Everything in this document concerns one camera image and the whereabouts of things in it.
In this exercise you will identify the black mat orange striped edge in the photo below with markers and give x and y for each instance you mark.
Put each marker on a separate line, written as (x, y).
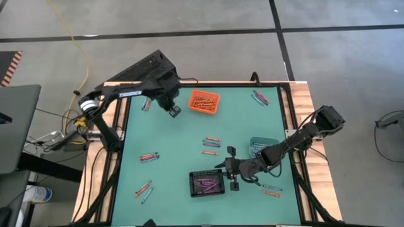
(8, 66)

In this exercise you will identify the black and blue device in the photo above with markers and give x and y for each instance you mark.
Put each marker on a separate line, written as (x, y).
(4, 118)

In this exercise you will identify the black aluminium table frame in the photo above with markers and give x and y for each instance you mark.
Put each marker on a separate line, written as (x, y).
(227, 84)

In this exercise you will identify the orange plastic basket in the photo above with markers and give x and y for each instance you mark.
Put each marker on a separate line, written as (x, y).
(205, 94)

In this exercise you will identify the teal plastic bin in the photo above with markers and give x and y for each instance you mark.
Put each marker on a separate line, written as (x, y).
(265, 139)

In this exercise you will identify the black mechanical device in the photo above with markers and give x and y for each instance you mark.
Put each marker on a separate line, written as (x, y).
(150, 223)

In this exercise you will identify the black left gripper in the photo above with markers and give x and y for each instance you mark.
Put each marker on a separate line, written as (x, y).
(170, 102)

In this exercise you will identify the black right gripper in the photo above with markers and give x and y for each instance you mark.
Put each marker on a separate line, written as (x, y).
(240, 168)

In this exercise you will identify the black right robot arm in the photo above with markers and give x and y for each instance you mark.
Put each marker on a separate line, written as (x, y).
(300, 135)

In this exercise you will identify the black perforated computer case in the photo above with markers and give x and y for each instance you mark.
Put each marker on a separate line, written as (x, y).
(142, 64)

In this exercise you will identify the yellow connector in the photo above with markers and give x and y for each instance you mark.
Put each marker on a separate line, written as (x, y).
(80, 122)

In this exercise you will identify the green table mat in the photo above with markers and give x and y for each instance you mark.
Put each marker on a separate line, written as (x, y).
(183, 164)

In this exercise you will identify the black plastic basket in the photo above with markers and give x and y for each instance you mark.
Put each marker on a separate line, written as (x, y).
(193, 193)

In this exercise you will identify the grey chair base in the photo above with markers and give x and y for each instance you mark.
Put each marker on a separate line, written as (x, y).
(393, 120)

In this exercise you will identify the black power strip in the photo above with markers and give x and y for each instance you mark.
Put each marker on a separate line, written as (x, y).
(63, 142)

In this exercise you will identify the grey side desk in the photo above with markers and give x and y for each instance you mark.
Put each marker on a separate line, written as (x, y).
(19, 132)

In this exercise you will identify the black desk support bar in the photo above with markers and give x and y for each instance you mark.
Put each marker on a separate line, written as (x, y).
(47, 165)

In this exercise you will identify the white and blue bottle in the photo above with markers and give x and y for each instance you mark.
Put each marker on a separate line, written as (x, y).
(39, 194)

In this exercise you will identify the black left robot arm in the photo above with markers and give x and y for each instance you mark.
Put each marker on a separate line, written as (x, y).
(126, 91)

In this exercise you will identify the silver mounting bracket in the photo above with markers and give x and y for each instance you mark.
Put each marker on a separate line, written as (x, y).
(288, 133)
(121, 134)

